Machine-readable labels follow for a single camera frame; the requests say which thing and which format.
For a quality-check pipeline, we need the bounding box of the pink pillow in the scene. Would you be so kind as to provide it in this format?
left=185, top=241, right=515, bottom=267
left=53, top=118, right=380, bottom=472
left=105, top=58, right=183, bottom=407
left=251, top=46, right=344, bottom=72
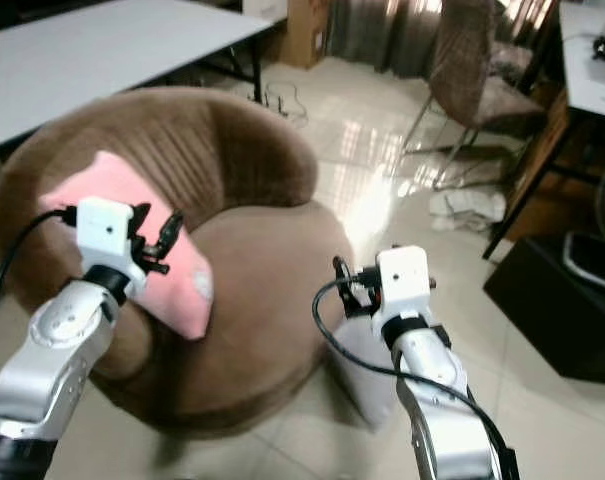
left=38, top=150, right=216, bottom=342

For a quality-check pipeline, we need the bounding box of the round brown fabric sofa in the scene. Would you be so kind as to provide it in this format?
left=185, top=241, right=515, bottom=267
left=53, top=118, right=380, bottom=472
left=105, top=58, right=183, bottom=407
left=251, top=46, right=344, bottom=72
left=0, top=85, right=355, bottom=438

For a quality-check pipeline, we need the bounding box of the white crumpled cloth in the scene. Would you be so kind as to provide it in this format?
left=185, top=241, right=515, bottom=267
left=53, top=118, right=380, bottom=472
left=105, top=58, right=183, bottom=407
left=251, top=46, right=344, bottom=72
left=429, top=187, right=509, bottom=234

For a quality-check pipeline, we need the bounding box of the large white table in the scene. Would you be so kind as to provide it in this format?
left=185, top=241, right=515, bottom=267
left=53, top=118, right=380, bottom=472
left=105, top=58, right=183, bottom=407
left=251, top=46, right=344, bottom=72
left=0, top=0, right=279, bottom=159

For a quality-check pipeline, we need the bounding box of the black low cabinet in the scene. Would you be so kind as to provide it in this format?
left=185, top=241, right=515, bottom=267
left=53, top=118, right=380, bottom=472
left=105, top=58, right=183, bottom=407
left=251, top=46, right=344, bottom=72
left=482, top=233, right=605, bottom=388

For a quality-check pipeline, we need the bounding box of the cardboard box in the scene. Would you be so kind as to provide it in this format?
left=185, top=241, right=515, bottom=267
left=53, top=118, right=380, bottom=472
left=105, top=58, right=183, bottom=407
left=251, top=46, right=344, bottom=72
left=276, top=0, right=333, bottom=70

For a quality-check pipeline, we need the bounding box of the brown fabric chair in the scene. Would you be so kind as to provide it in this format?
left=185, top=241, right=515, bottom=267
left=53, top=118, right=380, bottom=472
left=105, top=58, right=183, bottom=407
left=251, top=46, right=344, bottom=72
left=400, top=0, right=549, bottom=192

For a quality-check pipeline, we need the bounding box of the grey curtain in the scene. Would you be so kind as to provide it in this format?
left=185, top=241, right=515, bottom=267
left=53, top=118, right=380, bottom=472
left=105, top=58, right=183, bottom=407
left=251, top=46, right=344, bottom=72
left=327, top=0, right=445, bottom=73

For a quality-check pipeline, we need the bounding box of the small white table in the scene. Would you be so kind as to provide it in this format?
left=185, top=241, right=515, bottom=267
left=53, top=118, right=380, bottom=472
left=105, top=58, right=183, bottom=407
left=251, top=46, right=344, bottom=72
left=559, top=0, right=605, bottom=123

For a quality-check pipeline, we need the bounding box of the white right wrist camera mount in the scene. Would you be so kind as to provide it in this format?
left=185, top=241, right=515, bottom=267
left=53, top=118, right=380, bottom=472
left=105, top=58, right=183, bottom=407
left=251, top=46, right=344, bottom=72
left=371, top=244, right=433, bottom=323

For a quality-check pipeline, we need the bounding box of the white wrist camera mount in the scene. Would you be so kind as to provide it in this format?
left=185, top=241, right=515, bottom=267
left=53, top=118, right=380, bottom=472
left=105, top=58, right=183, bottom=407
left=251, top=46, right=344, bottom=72
left=371, top=244, right=433, bottom=323
left=75, top=196, right=140, bottom=278

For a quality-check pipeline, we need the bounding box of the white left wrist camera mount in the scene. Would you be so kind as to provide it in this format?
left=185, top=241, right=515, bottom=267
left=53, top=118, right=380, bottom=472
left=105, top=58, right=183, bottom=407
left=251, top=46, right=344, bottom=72
left=75, top=196, right=140, bottom=278

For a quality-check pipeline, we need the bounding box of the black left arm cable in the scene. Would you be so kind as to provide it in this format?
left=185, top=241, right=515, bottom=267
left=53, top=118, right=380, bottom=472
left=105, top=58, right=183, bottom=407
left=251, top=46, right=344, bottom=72
left=0, top=207, right=80, bottom=346

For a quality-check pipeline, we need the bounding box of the black floor cable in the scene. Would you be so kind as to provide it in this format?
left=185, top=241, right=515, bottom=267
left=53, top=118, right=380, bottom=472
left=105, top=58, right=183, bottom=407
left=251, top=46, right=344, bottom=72
left=264, top=84, right=311, bottom=129

